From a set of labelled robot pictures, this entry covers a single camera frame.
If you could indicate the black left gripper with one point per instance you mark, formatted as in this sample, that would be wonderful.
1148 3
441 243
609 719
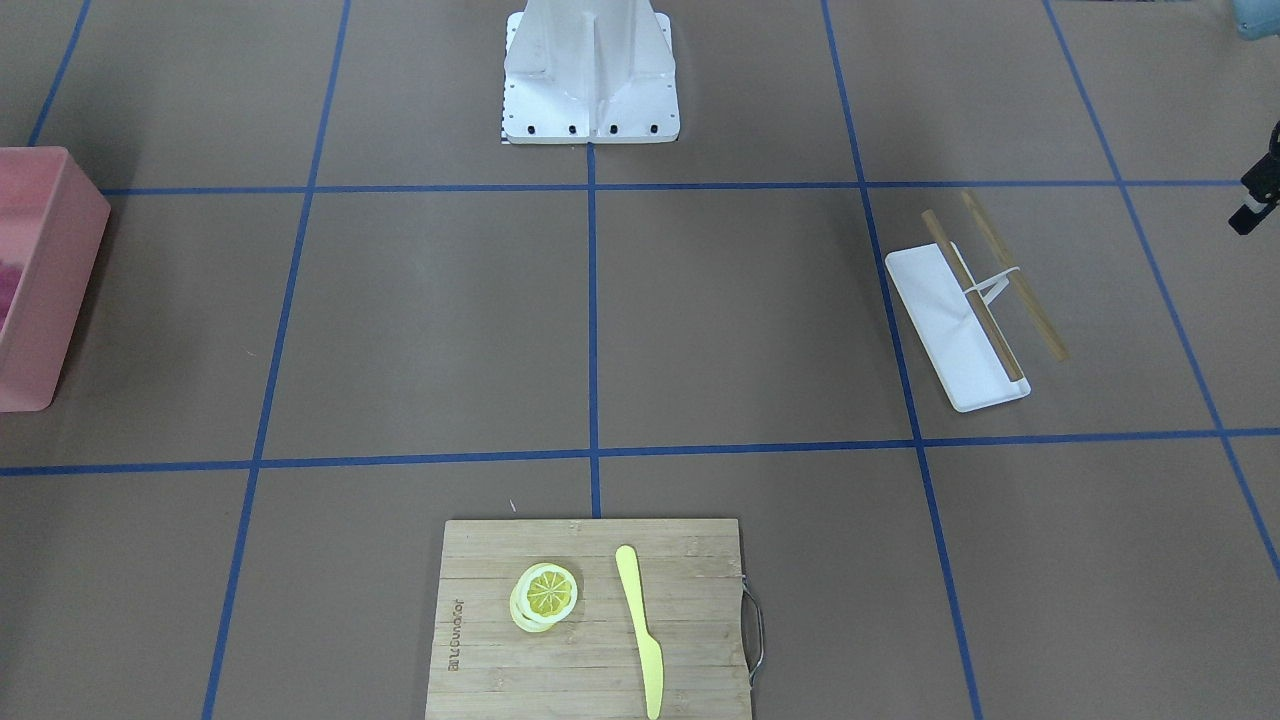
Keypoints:
1262 186

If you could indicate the pink grey-edged cleaning cloth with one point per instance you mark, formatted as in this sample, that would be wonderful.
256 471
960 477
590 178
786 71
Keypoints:
10 277

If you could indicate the wooden rack rod far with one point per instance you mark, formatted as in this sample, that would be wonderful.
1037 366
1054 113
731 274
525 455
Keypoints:
1018 279

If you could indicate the white plastic rack tray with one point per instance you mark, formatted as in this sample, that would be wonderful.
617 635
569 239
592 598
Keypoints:
967 367

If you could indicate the bamboo cutting board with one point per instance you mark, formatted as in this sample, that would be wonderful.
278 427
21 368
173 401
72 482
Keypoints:
587 667

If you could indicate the yellow plastic knife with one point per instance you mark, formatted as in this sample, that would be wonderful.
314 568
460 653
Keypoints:
650 652

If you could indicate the yellow lemon slices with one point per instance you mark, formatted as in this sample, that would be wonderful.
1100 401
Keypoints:
543 596

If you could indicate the pink plastic bin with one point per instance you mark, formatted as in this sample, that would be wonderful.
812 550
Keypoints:
54 218

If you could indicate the white rack wire support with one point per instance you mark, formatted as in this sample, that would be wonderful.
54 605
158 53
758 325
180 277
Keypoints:
989 290

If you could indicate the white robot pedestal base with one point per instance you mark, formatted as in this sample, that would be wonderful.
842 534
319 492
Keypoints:
579 72

